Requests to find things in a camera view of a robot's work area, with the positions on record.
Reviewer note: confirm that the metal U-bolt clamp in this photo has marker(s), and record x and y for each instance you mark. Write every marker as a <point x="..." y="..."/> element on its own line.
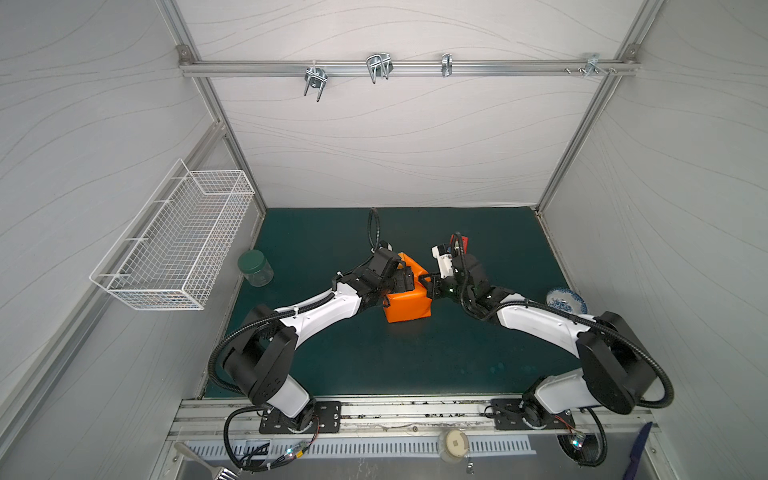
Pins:
<point x="316" y="78"/>
<point x="379" y="65"/>

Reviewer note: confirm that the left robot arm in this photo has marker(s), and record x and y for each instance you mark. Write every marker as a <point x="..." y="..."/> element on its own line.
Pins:
<point x="256" y="359"/>

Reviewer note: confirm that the blue handled tool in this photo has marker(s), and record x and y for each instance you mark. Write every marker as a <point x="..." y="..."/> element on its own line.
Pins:
<point x="636" y="452"/>

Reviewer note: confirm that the white vented cable duct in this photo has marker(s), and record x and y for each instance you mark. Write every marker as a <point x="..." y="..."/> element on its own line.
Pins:
<point x="333" y="447"/>

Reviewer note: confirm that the green table mat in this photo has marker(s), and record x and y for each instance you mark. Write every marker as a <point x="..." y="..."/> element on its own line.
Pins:
<point x="447" y="353"/>

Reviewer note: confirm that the green lidded glass jar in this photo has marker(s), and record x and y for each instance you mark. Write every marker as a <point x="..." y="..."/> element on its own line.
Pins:
<point x="255" y="267"/>

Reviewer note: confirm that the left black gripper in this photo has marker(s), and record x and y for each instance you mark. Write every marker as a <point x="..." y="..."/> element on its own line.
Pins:
<point x="401" y="286"/>

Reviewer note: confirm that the orange wrapping paper sheet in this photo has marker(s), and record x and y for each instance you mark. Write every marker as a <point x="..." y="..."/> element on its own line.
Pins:
<point x="409" y="299"/>

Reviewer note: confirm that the white wire basket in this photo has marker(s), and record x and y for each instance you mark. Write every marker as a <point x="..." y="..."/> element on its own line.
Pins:
<point x="171" y="253"/>

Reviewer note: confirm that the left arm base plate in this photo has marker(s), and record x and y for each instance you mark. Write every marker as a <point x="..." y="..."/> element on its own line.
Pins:
<point x="316" y="416"/>

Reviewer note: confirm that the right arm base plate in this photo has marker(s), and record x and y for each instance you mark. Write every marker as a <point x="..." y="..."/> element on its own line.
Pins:
<point x="517" y="414"/>

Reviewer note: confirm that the aluminium crossbar rail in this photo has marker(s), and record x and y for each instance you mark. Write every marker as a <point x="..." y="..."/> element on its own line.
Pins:
<point x="401" y="68"/>

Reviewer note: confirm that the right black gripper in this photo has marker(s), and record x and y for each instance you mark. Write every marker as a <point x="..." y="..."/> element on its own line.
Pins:
<point x="435" y="283"/>

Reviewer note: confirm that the metal bracket with bolts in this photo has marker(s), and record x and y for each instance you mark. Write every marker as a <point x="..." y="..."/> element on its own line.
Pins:
<point x="591" y="67"/>

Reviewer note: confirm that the metal spatula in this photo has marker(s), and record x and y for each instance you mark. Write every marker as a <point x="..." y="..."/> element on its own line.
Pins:
<point x="217" y="472"/>

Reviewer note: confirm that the blue white ceramic bowl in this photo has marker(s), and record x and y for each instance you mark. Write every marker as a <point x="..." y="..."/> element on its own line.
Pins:
<point x="566" y="300"/>

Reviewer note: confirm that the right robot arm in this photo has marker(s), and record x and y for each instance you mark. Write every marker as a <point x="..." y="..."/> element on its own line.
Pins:
<point x="615" y="370"/>

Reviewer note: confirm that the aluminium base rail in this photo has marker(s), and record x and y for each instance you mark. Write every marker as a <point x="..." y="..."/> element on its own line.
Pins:
<point x="374" y="416"/>

